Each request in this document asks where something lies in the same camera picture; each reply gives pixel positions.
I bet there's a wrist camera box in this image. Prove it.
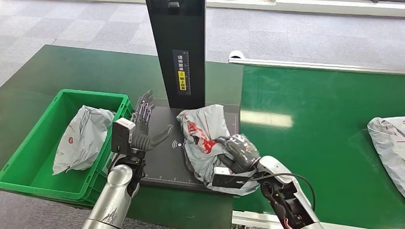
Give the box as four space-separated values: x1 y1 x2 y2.
212 167 251 189
111 117 136 155

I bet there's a grey package large red print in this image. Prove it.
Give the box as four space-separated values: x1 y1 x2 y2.
176 104 261 197

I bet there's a green conveyor belt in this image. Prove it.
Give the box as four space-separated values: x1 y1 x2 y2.
233 64 405 229

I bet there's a black yellow label sticker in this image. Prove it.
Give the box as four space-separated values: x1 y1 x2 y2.
172 49 192 96

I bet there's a green plastic crate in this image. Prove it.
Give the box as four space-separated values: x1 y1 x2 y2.
0 89 134 208

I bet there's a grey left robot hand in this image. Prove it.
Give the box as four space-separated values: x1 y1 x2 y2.
130 90 175 152

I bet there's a grey package small red logo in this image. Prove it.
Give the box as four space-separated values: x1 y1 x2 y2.
52 105 115 176

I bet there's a white low ledge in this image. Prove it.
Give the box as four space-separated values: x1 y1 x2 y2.
88 0 405 17

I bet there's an aluminium conveyor side rail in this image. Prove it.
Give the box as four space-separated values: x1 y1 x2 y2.
228 58 405 75

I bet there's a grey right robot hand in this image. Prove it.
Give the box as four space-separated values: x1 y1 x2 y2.
216 134 261 175

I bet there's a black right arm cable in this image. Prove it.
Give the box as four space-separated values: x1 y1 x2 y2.
250 173 316 212

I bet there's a grey package red stripe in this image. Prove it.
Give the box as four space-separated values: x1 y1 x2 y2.
367 116 405 198

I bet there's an aluminium conveyor frame rail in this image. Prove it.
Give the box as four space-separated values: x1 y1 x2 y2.
231 210 374 229

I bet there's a black inbound scanner machine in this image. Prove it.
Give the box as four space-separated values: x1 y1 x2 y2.
139 0 241 194

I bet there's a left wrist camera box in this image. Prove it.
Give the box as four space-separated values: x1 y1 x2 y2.
111 117 136 155

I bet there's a white conveyor roller cap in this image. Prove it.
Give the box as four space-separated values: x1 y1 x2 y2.
229 50 246 61

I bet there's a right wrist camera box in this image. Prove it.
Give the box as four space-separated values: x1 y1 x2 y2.
212 167 251 189

